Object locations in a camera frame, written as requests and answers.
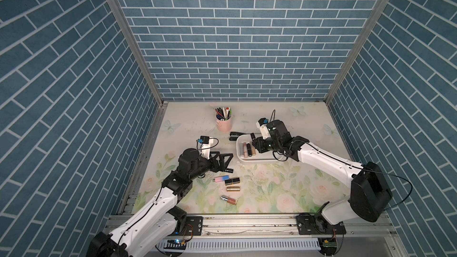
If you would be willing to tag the gold lipstick tube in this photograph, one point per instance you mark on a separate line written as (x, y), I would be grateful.
(233, 189)

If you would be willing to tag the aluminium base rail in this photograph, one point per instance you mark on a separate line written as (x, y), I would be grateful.
(282, 225)

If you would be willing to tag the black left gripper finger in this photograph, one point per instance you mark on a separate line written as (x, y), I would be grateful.
(222, 168)
(221, 157)

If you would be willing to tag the pink metal pen bucket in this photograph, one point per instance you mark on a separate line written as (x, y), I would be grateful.
(224, 126)

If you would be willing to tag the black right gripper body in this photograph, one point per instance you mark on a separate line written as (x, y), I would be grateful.
(264, 145)

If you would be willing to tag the white plastic storage box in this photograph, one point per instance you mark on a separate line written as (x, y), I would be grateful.
(267, 156)

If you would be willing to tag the black stapler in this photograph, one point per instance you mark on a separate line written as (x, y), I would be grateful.
(235, 135)

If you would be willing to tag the beige concealer tube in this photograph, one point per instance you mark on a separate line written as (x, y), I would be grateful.
(253, 150)

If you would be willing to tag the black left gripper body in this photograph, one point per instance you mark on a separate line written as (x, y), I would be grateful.
(212, 166)

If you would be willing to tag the red lip gloss silver cap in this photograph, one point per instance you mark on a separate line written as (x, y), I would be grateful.
(229, 200)

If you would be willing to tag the black gold square lipstick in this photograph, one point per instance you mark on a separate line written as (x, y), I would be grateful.
(232, 181)

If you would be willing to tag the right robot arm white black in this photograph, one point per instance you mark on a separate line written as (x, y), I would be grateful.
(369, 191)

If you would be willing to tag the black lipstick silver band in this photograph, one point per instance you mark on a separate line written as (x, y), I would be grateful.
(249, 150)

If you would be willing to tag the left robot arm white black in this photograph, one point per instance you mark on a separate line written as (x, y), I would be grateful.
(161, 216)

